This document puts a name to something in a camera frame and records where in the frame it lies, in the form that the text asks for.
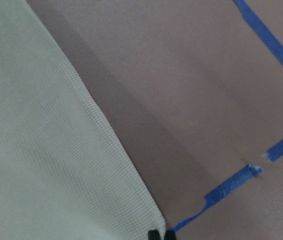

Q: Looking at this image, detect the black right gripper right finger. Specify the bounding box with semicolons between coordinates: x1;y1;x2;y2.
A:
164;230;176;240

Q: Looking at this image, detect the olive green long-sleeve shirt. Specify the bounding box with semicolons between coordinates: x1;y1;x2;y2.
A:
0;0;166;240

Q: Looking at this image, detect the brown paper table cover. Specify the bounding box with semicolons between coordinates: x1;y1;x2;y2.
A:
29;0;283;240

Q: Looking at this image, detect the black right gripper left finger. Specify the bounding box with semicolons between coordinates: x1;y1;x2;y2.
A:
147;230;160;240

